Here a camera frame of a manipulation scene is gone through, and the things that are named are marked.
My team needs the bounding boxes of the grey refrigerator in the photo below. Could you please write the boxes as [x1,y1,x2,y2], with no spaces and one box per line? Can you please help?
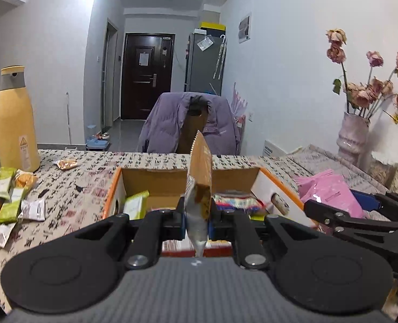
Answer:
[184,31,228,96]

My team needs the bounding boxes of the pet water feeder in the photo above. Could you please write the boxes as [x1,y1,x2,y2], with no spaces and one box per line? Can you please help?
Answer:
[86,125,111,150]

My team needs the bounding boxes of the dried pink roses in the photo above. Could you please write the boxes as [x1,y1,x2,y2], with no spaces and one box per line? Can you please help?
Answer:
[326,29,398,119]

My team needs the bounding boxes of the striped colourful snack packet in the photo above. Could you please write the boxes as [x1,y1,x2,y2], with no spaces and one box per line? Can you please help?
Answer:
[214,192,267,214]

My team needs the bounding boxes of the white wall heater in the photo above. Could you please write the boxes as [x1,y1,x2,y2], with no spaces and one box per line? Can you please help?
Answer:
[263,140,304,157]

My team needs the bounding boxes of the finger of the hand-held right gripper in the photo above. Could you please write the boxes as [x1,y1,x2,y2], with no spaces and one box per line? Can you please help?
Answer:
[350,190,398,223]
[303,200,398,276]

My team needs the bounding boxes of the pink ribbed vase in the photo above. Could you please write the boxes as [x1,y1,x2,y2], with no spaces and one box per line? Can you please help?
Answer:
[337,112,370,167]

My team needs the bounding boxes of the dark brown door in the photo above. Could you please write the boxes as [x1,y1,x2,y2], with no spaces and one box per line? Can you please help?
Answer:
[121,33,175,120]

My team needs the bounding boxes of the glass jar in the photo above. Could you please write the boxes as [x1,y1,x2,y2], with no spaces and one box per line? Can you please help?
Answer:
[369,151,395,184]

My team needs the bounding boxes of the brown chair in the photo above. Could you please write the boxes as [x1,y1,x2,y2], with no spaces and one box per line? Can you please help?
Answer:
[179,96,213,155]

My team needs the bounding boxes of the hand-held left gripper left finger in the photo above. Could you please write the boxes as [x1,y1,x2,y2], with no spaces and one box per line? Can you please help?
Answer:
[64,198,188,270]

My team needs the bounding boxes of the folded umbrella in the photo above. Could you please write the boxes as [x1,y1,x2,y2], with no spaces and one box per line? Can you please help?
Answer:
[213,34,227,79]

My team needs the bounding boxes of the grey quilted cover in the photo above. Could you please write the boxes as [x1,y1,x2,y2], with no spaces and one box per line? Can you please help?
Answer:
[286,145,398,196]

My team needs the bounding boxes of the orange biscuit snack packet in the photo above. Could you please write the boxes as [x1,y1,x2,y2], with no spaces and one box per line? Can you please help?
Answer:
[15,171,38,189]

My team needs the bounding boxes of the calligraphy printed tablecloth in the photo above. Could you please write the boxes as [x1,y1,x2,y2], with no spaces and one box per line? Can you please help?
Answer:
[0,149,320,320]

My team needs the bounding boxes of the purple padded jacket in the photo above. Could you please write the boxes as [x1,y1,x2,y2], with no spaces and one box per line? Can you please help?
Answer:
[138,92,240,155]

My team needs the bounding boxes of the yellow bottle with grey cap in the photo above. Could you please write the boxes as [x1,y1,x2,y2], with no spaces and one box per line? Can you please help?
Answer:
[0,66,41,173]

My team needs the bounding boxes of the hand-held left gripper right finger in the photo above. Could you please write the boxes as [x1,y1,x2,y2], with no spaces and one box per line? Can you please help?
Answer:
[208,205,324,270]

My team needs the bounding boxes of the small orange snack packet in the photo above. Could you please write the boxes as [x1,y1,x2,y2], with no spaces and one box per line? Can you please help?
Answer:
[54,159,78,170]

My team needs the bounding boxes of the pink folding rack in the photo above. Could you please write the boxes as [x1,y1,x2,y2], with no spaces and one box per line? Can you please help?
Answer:
[231,82,246,155]

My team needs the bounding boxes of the white mop stick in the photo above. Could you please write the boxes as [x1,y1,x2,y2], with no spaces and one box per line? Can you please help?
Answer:
[66,92,72,145]

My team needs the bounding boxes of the small green snack packet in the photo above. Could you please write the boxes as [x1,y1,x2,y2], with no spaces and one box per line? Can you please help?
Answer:
[123,191,150,219]

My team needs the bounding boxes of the yellow box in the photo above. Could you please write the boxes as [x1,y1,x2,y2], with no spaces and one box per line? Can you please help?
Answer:
[200,22,226,34]

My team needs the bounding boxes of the red cardboard box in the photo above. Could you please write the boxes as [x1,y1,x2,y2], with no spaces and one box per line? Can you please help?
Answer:
[103,166,319,257]

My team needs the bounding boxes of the large pink snack packet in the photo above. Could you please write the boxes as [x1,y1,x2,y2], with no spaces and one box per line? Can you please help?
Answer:
[293,171,366,219]

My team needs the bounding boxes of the brown cracker snack packet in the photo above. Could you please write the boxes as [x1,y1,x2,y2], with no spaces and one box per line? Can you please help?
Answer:
[184,131,213,258]

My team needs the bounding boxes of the wall poster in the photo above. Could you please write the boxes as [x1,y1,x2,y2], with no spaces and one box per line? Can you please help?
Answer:
[238,13,252,44]

